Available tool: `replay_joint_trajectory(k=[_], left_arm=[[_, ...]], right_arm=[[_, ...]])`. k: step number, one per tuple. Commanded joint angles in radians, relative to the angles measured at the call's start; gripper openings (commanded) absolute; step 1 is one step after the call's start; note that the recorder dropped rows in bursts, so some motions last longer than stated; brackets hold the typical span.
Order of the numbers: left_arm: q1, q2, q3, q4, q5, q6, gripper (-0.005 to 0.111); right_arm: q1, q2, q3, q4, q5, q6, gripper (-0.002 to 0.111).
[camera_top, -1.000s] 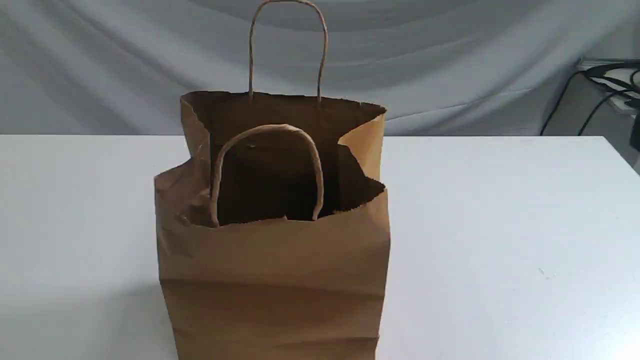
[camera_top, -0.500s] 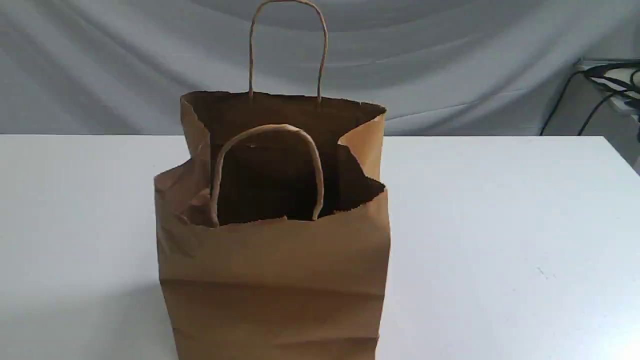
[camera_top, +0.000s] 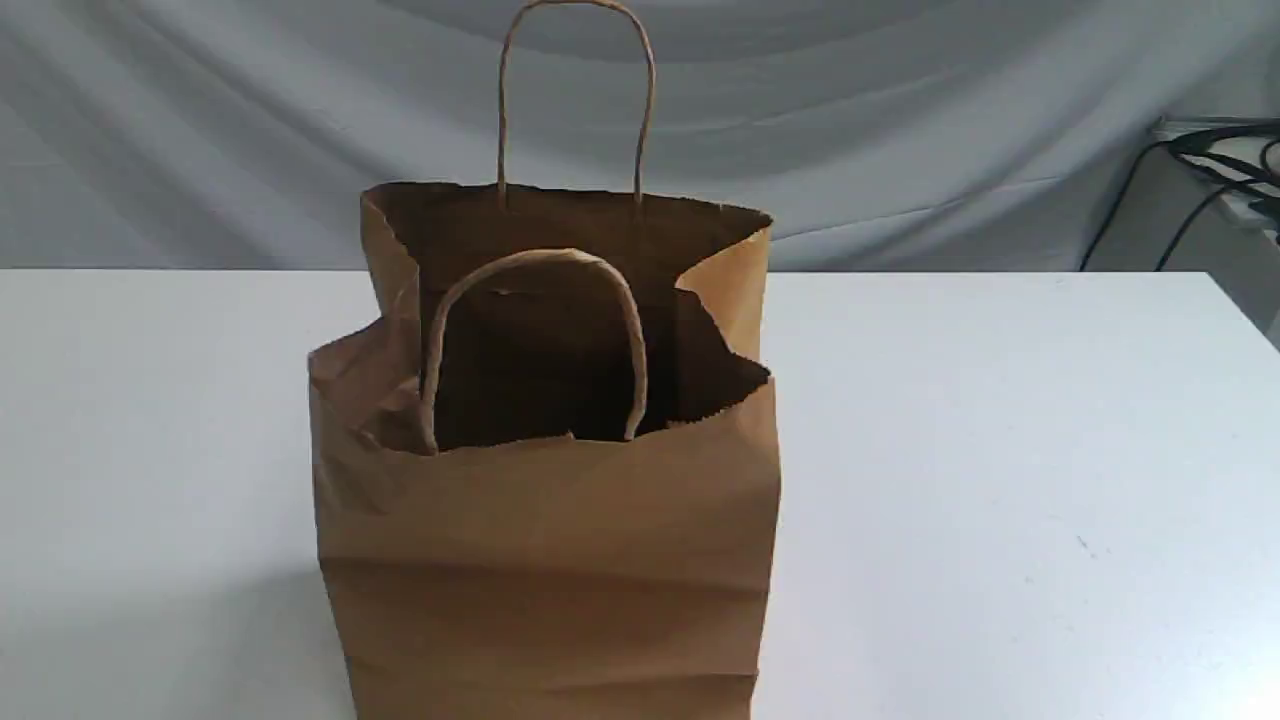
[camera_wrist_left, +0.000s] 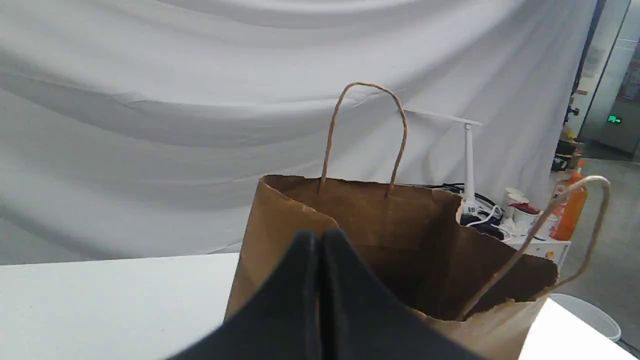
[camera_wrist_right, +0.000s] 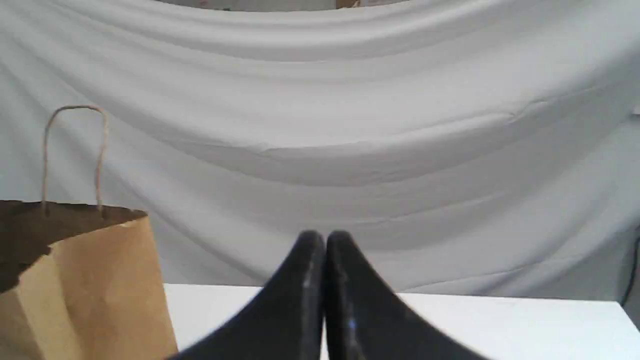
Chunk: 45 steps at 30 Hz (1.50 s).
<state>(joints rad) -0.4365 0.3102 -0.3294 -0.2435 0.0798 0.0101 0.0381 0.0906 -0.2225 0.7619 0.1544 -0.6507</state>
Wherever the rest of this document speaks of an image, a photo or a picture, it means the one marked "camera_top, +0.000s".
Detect brown paper bag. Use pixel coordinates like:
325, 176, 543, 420
308, 0, 782, 720

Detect white backdrop cloth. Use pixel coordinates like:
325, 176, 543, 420
3, 1, 1277, 272

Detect black cable bundle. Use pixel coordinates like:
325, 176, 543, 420
1080, 120, 1280, 273

